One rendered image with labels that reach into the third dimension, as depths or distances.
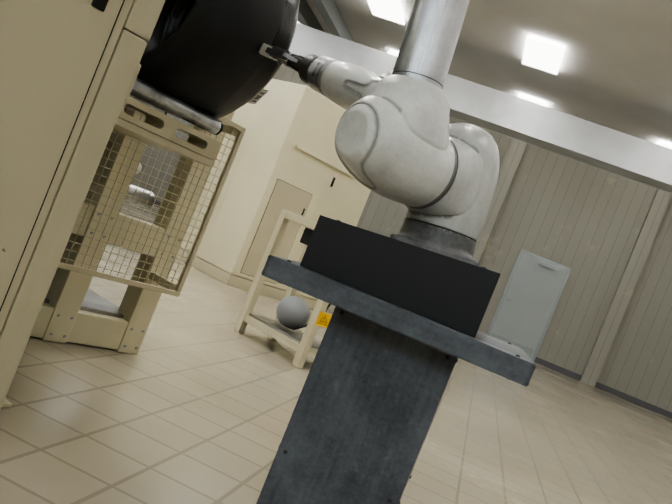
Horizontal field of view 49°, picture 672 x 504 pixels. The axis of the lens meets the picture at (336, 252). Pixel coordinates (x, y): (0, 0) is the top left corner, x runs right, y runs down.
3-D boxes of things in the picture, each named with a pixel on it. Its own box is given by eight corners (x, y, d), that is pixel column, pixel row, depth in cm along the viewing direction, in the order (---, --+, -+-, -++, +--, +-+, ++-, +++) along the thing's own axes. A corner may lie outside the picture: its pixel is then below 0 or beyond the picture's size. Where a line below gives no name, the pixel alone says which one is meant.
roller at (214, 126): (116, 74, 192) (115, 89, 190) (127, 68, 189) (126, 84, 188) (213, 123, 219) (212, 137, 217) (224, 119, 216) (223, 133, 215)
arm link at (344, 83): (311, 93, 179) (345, 108, 189) (354, 113, 169) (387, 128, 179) (329, 51, 177) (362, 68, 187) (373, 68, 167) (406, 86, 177)
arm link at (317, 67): (331, 54, 178) (315, 48, 182) (313, 88, 179) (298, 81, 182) (353, 70, 185) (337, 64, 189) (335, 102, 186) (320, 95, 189)
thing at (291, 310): (297, 367, 412) (350, 234, 412) (233, 329, 453) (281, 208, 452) (336, 375, 438) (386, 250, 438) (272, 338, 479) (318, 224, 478)
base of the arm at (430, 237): (469, 272, 164) (477, 248, 164) (478, 269, 142) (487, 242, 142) (391, 246, 166) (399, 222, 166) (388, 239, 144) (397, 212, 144)
